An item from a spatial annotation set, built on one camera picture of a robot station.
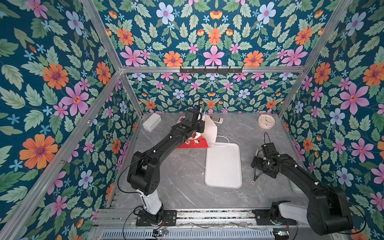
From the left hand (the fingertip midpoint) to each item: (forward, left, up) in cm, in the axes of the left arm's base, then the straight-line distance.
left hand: (204, 119), depth 86 cm
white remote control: (+18, -11, -22) cm, 30 cm away
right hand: (-23, -31, -19) cm, 43 cm away
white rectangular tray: (-20, -10, -22) cm, 32 cm away
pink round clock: (+12, -48, -20) cm, 53 cm away
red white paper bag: (-10, 0, -8) cm, 12 cm away
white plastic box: (+18, +38, -20) cm, 46 cm away
